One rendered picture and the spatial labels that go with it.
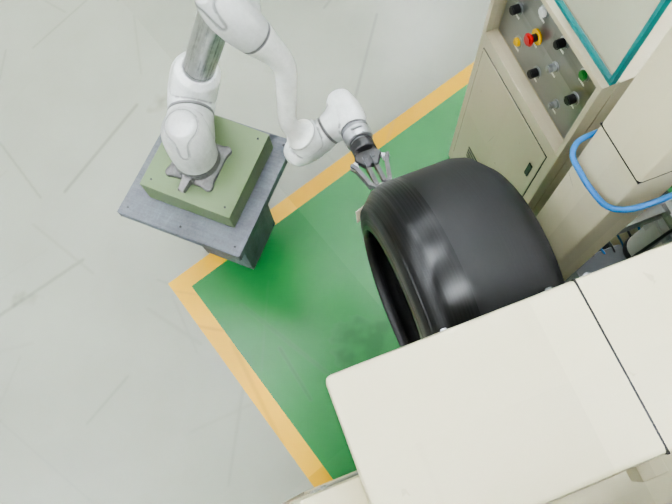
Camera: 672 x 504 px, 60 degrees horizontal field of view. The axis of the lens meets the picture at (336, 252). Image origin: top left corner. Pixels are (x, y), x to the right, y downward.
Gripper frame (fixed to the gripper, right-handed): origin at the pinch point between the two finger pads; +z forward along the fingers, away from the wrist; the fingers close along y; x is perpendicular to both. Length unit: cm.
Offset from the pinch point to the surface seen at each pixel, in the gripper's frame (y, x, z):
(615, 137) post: 28, -59, 41
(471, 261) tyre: 0, -40, 45
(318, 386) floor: -41, 106, 16
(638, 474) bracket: 8, -39, 90
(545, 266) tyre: 14, -38, 51
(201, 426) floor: -93, 106, 14
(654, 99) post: 28, -72, 44
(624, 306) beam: 8, -67, 70
